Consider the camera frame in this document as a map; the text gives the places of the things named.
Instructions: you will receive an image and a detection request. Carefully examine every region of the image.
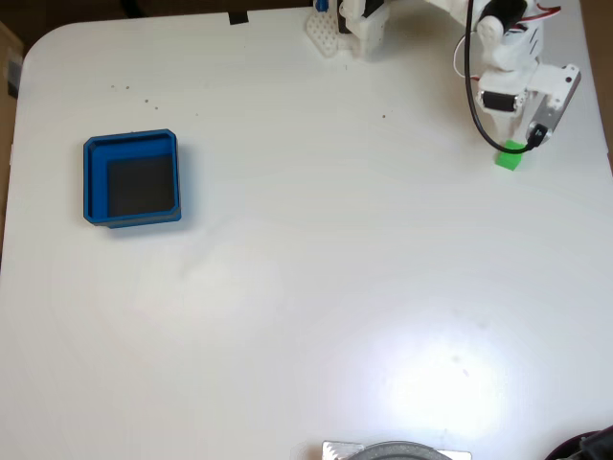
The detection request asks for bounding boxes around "green cube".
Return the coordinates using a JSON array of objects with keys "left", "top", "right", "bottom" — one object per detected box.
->
[{"left": 492, "top": 139, "right": 527, "bottom": 172}]

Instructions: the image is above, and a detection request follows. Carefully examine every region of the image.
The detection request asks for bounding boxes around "blue box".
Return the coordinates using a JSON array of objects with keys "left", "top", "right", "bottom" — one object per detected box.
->
[{"left": 82, "top": 127, "right": 183, "bottom": 230}]

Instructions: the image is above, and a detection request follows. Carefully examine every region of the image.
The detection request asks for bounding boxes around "black object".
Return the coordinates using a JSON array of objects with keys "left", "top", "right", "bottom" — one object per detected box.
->
[{"left": 543, "top": 428, "right": 613, "bottom": 460}]

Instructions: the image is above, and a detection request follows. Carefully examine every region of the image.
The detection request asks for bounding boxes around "grey round object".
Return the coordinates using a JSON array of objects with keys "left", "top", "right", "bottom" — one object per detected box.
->
[{"left": 352, "top": 440, "right": 454, "bottom": 460}]

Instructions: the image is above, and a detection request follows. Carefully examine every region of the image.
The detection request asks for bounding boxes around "silver metal plate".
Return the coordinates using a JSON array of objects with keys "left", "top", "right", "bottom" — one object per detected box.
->
[{"left": 321, "top": 440, "right": 473, "bottom": 460}]

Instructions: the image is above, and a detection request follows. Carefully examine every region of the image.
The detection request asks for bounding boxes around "black USB cable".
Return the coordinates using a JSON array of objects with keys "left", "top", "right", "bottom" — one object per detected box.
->
[{"left": 463, "top": 0, "right": 550, "bottom": 154}]

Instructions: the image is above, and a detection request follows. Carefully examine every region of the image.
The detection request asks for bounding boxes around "silver camera box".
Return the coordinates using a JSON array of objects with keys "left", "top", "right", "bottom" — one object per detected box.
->
[{"left": 525, "top": 64, "right": 582, "bottom": 150}]

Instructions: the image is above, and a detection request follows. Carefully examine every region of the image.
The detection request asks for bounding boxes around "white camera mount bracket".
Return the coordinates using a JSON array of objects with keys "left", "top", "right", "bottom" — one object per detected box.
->
[{"left": 529, "top": 61, "right": 581, "bottom": 109}]

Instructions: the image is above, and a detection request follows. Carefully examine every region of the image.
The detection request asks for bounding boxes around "red white servo wire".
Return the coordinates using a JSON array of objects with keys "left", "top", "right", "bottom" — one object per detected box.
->
[{"left": 452, "top": 3, "right": 561, "bottom": 81}]

